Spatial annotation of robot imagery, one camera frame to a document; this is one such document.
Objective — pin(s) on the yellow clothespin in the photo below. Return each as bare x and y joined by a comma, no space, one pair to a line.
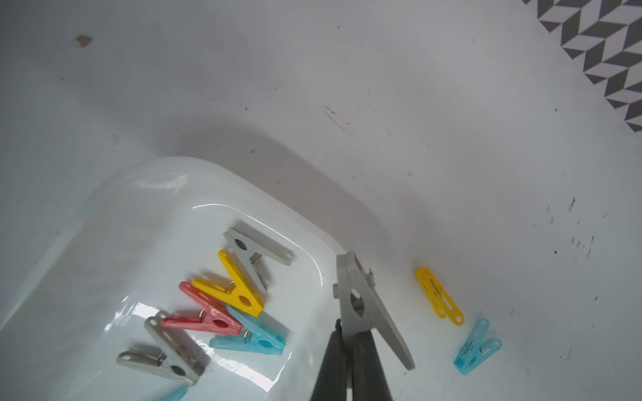
442,304
239,294

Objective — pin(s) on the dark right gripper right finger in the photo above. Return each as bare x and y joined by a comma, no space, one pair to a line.
368,378

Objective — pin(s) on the white plastic storage box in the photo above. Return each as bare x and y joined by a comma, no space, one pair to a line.
122,260

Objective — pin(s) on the teal clothespin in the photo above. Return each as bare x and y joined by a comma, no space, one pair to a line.
477,349
176,395
256,336

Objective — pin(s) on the red clothespin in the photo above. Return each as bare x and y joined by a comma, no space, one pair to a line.
213,317

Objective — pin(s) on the grey clothespin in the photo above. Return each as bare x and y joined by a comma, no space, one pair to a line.
251,247
361,308
178,356

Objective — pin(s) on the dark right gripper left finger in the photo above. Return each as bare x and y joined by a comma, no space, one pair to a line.
332,380

